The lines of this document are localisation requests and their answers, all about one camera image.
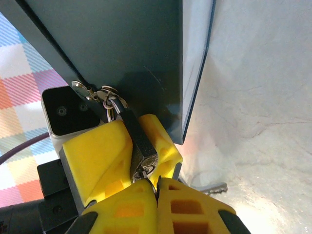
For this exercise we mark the silver metal hasp plate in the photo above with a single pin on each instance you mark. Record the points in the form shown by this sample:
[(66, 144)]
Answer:
[(81, 89)]

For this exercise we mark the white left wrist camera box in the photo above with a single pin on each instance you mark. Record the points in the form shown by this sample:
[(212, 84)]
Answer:
[(65, 114)]

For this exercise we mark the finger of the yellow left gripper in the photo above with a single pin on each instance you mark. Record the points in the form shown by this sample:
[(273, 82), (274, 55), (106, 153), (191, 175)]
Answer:
[(165, 148), (97, 156)]

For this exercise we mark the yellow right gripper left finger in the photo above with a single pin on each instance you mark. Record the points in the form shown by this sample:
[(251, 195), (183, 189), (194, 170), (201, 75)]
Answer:
[(131, 202)]

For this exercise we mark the silver key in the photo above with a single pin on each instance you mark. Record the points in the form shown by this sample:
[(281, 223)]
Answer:
[(144, 175)]

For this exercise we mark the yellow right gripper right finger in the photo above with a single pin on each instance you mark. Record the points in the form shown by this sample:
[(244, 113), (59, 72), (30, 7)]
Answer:
[(195, 202)]

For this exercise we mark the dark teal box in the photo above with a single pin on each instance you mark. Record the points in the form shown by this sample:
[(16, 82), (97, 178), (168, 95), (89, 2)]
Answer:
[(117, 44)]

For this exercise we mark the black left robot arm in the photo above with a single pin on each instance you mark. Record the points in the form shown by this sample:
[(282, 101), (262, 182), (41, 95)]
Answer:
[(19, 219)]

